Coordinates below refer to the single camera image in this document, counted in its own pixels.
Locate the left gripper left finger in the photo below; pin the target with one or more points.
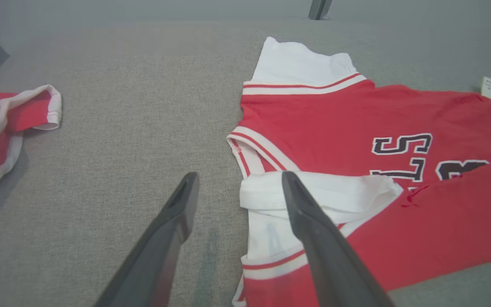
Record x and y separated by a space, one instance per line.
156 256

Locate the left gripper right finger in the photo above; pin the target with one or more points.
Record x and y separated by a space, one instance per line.
330 264

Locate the red basketball jersey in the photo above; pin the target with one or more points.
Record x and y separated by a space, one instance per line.
335 119

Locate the red shorts white trim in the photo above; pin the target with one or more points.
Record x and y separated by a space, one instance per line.
19 115

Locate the grey partition post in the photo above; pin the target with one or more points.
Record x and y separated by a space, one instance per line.
319 9

